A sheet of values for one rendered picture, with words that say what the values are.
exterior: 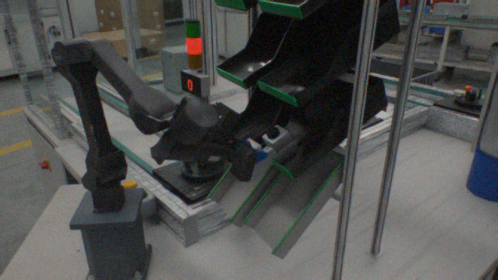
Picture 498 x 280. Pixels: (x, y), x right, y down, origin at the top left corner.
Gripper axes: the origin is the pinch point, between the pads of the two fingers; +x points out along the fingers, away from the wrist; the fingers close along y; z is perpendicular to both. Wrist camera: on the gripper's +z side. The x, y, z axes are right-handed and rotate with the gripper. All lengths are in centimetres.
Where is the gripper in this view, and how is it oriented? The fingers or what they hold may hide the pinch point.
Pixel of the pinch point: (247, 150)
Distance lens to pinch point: 79.3
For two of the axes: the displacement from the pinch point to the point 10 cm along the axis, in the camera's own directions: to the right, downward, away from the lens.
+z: 2.5, -9.4, -2.5
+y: -5.1, -3.4, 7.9
